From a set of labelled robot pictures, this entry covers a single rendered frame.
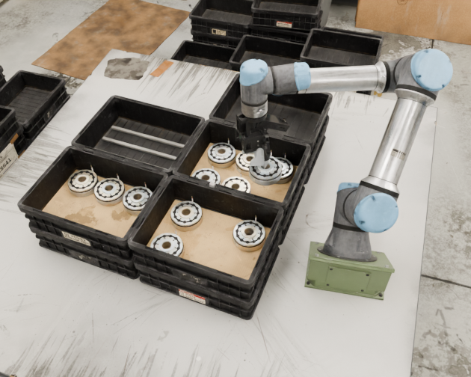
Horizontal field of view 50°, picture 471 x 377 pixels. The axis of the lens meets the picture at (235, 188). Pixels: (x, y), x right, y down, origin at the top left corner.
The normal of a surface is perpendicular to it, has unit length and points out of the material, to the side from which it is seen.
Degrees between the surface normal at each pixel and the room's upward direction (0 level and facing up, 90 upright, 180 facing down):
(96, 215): 0
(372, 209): 55
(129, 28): 0
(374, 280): 90
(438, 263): 0
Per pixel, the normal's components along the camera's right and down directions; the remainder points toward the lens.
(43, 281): -0.02, -0.66
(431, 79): 0.15, 0.00
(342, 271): -0.20, 0.74
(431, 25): -0.29, 0.48
